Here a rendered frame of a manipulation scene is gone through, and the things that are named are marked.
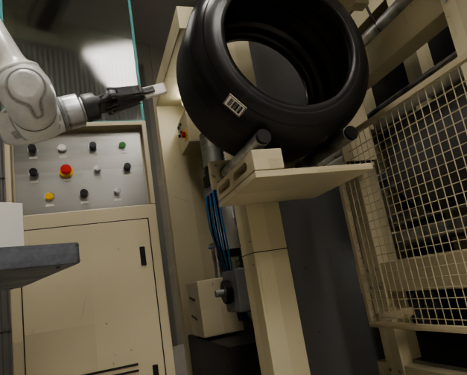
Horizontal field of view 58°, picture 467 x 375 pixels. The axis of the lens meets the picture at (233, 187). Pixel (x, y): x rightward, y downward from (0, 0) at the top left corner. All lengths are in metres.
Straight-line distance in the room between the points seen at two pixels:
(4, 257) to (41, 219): 0.94
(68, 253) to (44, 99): 0.34
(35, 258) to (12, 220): 0.13
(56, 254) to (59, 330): 0.89
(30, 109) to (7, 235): 0.27
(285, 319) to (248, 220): 0.35
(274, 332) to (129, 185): 0.85
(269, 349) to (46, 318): 0.80
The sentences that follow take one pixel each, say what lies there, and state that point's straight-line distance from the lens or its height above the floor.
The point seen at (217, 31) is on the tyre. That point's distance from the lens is 1.25.
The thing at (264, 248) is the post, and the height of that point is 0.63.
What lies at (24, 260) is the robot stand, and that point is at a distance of 0.83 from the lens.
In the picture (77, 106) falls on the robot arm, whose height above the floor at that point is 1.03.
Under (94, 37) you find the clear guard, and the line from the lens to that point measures 2.09.
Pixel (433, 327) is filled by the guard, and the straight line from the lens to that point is 1.43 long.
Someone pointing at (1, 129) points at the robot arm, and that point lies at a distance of 1.17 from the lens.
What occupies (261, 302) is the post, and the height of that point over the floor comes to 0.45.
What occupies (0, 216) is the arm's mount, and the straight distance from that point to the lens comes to 0.94.
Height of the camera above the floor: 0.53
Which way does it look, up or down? 13 degrees up
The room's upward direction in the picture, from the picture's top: 9 degrees counter-clockwise
